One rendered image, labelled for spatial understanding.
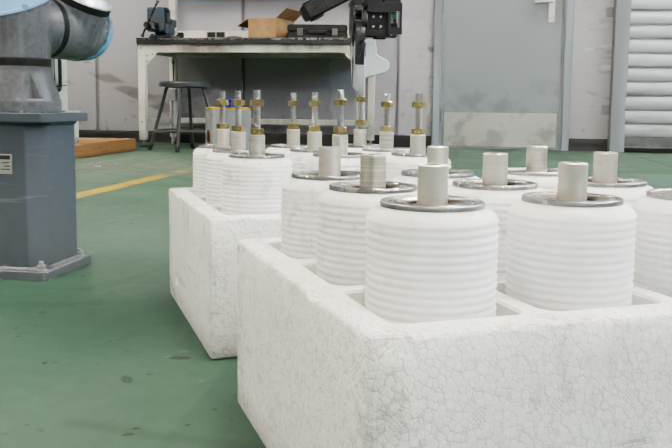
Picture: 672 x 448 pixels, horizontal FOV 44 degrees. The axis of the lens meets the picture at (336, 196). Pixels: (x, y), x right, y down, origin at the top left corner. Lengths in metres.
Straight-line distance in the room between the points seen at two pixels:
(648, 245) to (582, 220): 0.10
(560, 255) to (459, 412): 0.14
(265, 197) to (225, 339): 0.19
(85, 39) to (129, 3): 5.16
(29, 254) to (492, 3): 5.11
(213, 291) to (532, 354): 0.56
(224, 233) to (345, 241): 0.39
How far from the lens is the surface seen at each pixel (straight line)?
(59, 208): 1.63
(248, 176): 1.07
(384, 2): 1.39
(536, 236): 0.63
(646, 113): 6.37
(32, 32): 1.63
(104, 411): 0.93
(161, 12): 5.88
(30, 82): 1.62
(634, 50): 6.36
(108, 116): 6.91
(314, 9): 1.39
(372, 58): 1.39
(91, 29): 1.73
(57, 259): 1.64
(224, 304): 1.06
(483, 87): 6.30
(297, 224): 0.79
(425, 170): 0.59
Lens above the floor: 0.32
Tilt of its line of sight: 6 degrees down
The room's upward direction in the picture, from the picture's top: 1 degrees clockwise
